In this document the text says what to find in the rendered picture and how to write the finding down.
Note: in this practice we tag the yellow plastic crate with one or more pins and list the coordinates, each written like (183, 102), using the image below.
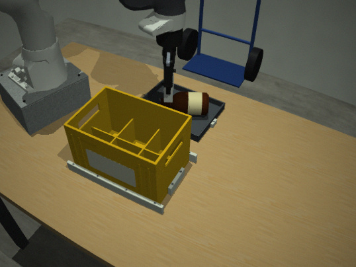
(136, 143)

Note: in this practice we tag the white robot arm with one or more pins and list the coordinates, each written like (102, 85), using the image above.
(41, 57)

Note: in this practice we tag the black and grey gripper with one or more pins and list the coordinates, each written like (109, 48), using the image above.
(169, 41)

